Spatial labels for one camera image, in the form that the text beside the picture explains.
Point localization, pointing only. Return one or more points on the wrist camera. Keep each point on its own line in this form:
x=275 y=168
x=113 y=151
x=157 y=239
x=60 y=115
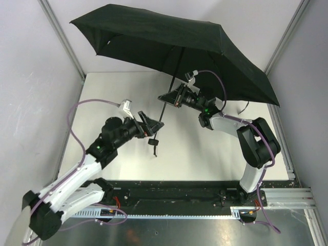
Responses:
x=190 y=76
x=125 y=109

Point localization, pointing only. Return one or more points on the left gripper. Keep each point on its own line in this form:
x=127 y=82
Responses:
x=141 y=128

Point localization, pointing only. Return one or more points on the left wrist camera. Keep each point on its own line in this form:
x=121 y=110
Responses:
x=125 y=109

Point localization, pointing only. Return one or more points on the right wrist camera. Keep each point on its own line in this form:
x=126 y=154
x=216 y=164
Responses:
x=190 y=76

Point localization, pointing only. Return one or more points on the aluminium frame post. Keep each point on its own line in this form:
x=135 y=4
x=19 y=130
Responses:
x=296 y=18
x=57 y=28

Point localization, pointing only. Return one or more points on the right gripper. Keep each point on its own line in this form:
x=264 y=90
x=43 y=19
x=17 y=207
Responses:
x=180 y=96

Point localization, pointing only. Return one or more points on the left aluminium frame post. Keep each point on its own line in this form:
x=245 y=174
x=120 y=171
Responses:
x=57 y=28

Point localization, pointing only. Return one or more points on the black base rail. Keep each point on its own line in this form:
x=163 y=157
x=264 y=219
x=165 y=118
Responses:
x=220 y=191

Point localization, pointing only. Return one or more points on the right aluminium frame post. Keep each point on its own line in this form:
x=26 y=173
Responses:
x=296 y=18

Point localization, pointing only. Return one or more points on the black folding umbrella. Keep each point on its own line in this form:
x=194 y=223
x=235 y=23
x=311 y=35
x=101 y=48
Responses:
x=175 y=46

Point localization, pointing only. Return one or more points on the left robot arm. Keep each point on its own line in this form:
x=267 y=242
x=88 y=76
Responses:
x=54 y=204

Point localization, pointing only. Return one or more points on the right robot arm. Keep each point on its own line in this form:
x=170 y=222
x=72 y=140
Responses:
x=258 y=143

